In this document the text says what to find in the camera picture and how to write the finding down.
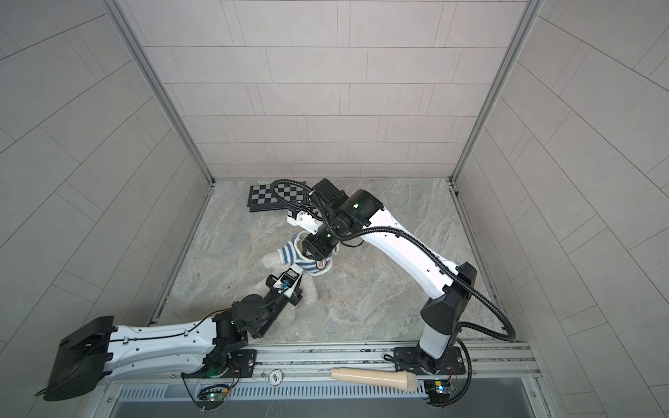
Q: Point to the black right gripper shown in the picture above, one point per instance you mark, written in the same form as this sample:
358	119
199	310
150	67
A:
317	249

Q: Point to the folded black chess board box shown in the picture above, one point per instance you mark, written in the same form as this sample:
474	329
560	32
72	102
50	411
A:
261	198

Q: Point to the right green circuit board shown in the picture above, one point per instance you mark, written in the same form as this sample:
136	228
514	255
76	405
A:
438	393

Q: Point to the green circuit board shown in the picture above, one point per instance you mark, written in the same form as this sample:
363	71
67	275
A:
438	393
216	393

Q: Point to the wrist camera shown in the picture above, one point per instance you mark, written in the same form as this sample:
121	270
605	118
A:
288	282
303	220

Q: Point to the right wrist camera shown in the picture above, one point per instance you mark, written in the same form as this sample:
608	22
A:
303	220

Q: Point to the blue white striped shirt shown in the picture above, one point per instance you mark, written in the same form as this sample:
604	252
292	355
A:
290	254

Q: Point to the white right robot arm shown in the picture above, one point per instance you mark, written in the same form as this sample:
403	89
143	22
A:
362	215

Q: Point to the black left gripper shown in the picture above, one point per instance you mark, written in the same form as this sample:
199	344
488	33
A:
293	298

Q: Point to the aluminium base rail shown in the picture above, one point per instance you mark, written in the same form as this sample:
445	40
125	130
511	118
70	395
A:
313	362

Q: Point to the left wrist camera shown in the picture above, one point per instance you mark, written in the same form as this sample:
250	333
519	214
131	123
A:
288	282

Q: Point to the white fluffy teddy bear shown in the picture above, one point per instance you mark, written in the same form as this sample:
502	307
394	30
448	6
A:
309	292

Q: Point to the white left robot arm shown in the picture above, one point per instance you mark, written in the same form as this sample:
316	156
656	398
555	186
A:
214	347

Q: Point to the beige wooden handle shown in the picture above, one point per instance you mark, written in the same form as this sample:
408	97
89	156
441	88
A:
401	380

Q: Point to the left green circuit board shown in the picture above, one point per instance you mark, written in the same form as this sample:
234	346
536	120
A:
216	393

